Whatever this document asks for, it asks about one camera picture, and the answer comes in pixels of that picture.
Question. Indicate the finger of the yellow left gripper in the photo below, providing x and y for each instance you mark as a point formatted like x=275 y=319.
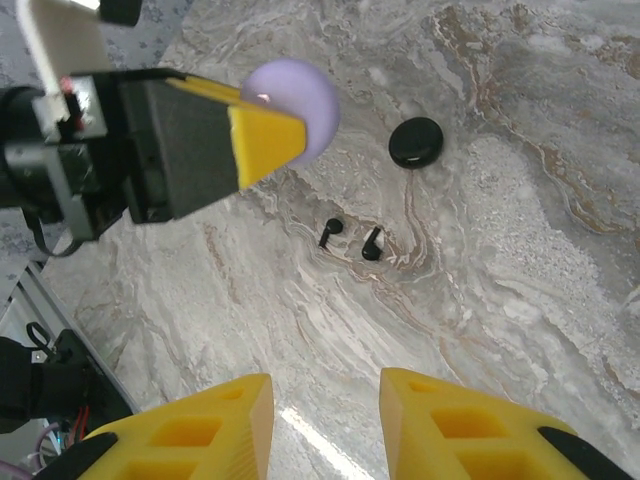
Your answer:
x=215 y=90
x=265 y=145

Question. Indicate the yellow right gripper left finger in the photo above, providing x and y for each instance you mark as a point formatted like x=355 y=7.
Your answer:
x=220 y=430

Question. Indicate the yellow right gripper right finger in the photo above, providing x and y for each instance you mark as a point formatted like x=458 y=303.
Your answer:
x=450 y=440

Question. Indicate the purple earbud charging case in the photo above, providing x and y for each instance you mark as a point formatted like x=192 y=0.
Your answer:
x=300 y=90

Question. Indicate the black earbud charging case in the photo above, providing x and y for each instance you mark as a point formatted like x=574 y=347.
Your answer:
x=416 y=142

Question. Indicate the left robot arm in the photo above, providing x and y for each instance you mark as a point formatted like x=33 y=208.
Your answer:
x=30 y=390

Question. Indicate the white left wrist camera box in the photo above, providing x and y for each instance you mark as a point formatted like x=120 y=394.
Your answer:
x=70 y=40

